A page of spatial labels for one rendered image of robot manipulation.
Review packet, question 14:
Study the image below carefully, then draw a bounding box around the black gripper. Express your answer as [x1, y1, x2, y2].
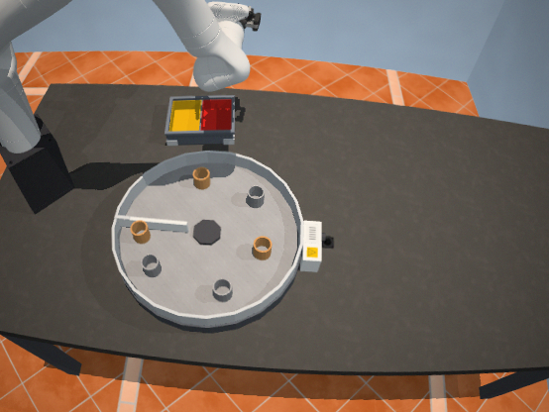
[239, 6, 262, 32]

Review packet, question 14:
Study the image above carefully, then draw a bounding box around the bronze bushing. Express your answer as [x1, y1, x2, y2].
[253, 236, 272, 260]
[131, 220, 151, 244]
[193, 167, 210, 190]

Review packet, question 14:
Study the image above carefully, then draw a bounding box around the grey metal sleeve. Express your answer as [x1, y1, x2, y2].
[141, 254, 162, 277]
[248, 185, 265, 208]
[212, 277, 233, 302]

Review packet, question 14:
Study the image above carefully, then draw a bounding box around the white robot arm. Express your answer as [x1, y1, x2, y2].
[0, 0, 251, 154]

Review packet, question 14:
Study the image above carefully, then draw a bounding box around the white round turntable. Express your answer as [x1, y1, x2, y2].
[112, 151, 321, 334]

